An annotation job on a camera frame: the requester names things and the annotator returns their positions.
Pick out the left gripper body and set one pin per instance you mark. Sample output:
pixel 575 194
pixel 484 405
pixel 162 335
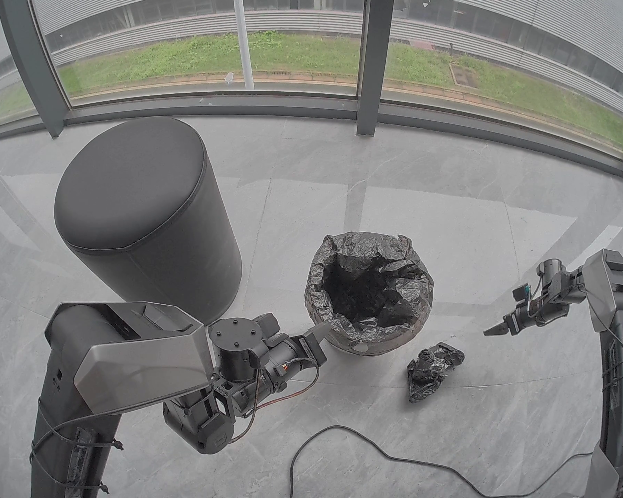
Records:
pixel 290 356

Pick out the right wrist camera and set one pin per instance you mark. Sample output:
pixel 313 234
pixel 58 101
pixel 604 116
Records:
pixel 522 292

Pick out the window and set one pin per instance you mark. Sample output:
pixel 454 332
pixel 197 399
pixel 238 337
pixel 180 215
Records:
pixel 368 70

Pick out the black plastic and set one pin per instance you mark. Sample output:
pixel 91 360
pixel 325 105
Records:
pixel 431 369

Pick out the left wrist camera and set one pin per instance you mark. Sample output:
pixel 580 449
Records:
pixel 266 324

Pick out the dark grey round stool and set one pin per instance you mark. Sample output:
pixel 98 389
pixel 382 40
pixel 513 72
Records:
pixel 135 200

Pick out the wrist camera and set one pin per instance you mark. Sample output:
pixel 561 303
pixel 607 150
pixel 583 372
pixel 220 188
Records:
pixel 266 324
pixel 522 292

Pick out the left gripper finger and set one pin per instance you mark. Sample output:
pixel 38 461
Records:
pixel 326 331

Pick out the white trash bin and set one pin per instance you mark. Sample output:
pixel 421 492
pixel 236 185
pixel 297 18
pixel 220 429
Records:
pixel 381 351

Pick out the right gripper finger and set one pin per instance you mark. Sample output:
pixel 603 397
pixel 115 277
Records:
pixel 498 330

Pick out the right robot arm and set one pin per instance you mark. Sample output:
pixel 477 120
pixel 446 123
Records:
pixel 610 288

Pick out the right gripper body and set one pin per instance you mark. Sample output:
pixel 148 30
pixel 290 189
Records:
pixel 529 315

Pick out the black plastic bag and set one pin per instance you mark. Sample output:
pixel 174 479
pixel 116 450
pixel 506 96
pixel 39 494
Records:
pixel 405 299

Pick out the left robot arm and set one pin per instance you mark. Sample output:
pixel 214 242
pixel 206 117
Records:
pixel 135 361

